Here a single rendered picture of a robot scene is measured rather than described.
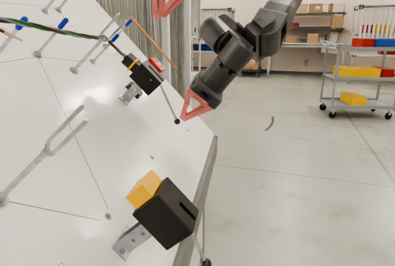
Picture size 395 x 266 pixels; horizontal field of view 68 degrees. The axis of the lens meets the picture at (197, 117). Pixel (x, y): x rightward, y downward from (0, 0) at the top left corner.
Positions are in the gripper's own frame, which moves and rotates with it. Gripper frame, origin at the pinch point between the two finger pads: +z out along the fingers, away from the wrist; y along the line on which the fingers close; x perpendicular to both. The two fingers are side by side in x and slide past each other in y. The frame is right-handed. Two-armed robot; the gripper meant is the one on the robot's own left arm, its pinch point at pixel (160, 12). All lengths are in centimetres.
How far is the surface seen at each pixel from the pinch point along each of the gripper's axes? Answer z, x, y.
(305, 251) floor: 89, 110, -73
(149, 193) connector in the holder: 14.3, 12.6, 32.5
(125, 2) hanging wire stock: 13, -31, -79
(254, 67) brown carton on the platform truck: 104, 140, -719
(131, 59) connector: 10.5, -1.6, 2.1
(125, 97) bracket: 18.9, 0.1, 1.5
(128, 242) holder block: 23.0, 13.1, 32.0
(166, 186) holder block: 14.1, 14.2, 30.2
